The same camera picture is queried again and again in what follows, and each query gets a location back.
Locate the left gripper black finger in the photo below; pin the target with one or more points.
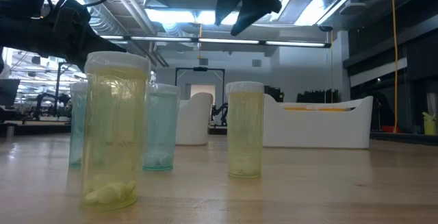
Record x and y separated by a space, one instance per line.
99 46

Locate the teal pill bottle white cap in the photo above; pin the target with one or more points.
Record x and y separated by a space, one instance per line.
78 124
162 128

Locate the yellow pill bottle white cap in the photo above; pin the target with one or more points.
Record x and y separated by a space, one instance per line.
244 131
114 131

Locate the black background robot arm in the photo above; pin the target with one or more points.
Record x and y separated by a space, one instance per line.
41 99
222 109

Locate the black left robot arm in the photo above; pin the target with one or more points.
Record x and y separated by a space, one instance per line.
20 32

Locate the white plastic bin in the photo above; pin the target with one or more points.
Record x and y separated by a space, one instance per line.
195 121
318 129

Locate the red bin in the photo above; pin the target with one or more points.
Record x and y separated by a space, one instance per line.
390 129

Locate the black background equipment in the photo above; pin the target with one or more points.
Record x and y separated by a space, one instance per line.
275 94

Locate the black monitor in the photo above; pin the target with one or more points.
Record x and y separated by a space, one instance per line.
8 92

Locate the dark background desk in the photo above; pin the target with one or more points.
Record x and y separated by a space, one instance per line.
34 128

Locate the yellow-green jug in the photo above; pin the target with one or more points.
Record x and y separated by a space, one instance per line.
429 126

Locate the black aluminium rig frame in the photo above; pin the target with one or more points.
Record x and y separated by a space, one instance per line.
261 42

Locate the black background rig frame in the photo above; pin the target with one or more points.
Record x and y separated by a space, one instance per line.
200 68
57 87

